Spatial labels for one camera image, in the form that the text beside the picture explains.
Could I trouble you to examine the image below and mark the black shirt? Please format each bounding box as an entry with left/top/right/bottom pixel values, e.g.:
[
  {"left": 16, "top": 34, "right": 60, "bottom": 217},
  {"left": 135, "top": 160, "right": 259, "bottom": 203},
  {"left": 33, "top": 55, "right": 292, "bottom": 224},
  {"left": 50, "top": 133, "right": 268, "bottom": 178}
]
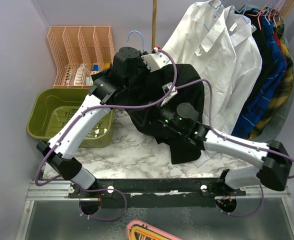
[
  {"left": 244, "top": 10, "right": 274, "bottom": 104},
  {"left": 91, "top": 63, "right": 206, "bottom": 165}
]

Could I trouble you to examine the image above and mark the light blue hanger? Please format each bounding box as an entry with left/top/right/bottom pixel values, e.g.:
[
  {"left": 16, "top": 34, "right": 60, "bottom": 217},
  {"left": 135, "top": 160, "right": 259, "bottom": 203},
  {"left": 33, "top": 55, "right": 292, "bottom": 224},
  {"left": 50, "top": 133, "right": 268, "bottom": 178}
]
[{"left": 126, "top": 30, "right": 145, "bottom": 52}]

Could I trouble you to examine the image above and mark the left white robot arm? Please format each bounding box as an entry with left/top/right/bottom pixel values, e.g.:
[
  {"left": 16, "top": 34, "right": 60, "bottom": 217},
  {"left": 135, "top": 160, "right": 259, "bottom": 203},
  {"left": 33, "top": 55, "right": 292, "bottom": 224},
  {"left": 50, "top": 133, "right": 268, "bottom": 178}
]
[{"left": 37, "top": 47, "right": 168, "bottom": 198}]

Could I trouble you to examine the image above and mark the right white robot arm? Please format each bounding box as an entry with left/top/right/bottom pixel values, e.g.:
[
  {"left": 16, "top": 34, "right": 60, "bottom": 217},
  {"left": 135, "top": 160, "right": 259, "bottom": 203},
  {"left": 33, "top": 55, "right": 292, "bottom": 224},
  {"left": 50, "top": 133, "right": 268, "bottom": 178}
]
[{"left": 158, "top": 102, "right": 292, "bottom": 196}]

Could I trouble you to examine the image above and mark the white shirt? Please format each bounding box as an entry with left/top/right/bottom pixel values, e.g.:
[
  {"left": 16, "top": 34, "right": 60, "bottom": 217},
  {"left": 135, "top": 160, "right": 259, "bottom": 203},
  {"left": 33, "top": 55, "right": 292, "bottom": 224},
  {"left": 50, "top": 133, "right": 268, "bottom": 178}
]
[
  {"left": 161, "top": 0, "right": 238, "bottom": 101},
  {"left": 194, "top": 5, "right": 263, "bottom": 168}
]

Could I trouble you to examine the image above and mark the front white shirt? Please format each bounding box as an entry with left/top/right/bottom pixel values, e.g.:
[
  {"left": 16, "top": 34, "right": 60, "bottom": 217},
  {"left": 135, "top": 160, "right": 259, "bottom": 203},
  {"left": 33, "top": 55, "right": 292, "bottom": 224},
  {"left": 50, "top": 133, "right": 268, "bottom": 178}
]
[{"left": 161, "top": 0, "right": 238, "bottom": 101}]

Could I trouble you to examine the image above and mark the blue plaid shirt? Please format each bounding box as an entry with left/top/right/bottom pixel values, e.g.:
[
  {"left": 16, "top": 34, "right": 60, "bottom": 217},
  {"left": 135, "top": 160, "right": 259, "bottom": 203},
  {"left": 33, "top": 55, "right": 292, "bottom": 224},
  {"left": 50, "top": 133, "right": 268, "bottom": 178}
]
[{"left": 232, "top": 8, "right": 287, "bottom": 139}]

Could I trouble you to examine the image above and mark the pink hanger stack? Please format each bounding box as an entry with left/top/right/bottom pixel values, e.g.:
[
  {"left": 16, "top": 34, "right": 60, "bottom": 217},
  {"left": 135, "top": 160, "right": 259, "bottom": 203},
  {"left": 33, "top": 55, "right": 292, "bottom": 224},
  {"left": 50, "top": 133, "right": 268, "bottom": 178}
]
[{"left": 126, "top": 219, "right": 181, "bottom": 240}]

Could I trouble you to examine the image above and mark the black hanging shirt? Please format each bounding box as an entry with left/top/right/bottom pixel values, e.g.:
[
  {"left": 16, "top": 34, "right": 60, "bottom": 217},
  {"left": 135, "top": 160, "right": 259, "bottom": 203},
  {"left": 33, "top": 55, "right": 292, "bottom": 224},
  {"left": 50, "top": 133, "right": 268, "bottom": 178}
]
[{"left": 244, "top": 10, "right": 274, "bottom": 104}]

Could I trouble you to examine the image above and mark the yellow plaid shirt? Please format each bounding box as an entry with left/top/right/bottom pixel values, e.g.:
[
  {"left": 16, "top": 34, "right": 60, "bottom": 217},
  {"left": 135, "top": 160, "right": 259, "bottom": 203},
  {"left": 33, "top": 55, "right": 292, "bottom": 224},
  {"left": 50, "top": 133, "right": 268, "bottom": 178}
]
[{"left": 249, "top": 17, "right": 294, "bottom": 142}]

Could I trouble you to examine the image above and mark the peach plastic file organizer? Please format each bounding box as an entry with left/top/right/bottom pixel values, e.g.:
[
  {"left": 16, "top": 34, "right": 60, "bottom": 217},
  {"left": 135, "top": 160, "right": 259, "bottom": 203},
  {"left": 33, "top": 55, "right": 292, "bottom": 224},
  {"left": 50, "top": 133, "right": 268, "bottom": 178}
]
[{"left": 47, "top": 26, "right": 115, "bottom": 88}]

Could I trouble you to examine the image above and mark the wooden rack pole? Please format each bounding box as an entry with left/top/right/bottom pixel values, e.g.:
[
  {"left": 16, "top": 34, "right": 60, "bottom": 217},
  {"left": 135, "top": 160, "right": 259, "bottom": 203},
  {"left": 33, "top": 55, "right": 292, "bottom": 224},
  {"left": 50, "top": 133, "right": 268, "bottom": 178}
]
[{"left": 151, "top": 0, "right": 158, "bottom": 49}]

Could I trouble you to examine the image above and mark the olive green plastic basin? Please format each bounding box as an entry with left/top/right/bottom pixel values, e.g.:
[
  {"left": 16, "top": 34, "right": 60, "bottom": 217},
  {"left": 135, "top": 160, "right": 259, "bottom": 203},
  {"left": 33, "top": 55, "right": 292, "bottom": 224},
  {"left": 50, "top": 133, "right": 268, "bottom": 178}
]
[{"left": 27, "top": 88, "right": 115, "bottom": 148}]

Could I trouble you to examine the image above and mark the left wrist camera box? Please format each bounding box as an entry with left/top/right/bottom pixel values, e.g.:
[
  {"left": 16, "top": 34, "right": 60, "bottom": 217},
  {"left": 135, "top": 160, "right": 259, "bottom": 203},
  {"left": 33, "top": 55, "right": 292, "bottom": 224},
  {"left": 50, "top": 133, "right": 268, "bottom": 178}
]
[{"left": 141, "top": 47, "right": 170, "bottom": 73}]

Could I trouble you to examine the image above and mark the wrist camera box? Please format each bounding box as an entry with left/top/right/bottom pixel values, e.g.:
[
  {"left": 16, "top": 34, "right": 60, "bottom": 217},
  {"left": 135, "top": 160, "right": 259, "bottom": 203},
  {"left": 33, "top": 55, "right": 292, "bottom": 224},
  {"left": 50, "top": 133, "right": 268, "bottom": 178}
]
[
  {"left": 160, "top": 82, "right": 178, "bottom": 106},
  {"left": 141, "top": 47, "right": 170, "bottom": 73}
]

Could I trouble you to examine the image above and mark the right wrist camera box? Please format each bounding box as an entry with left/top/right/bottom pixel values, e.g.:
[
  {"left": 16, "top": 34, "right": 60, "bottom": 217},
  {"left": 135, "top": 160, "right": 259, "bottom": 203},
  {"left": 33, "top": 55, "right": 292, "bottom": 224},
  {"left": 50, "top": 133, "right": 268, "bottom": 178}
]
[{"left": 160, "top": 82, "right": 178, "bottom": 106}]

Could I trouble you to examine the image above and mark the black mounting rail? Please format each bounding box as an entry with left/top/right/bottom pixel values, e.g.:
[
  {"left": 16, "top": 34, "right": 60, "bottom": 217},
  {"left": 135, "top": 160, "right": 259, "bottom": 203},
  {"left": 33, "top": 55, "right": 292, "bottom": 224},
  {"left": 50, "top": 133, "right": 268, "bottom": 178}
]
[{"left": 68, "top": 177, "right": 246, "bottom": 209}]

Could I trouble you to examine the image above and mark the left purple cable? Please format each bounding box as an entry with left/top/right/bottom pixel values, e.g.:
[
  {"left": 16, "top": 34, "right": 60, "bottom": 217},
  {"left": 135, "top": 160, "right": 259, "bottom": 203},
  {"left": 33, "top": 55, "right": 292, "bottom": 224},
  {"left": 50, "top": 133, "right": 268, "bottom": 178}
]
[{"left": 34, "top": 48, "right": 179, "bottom": 221}]

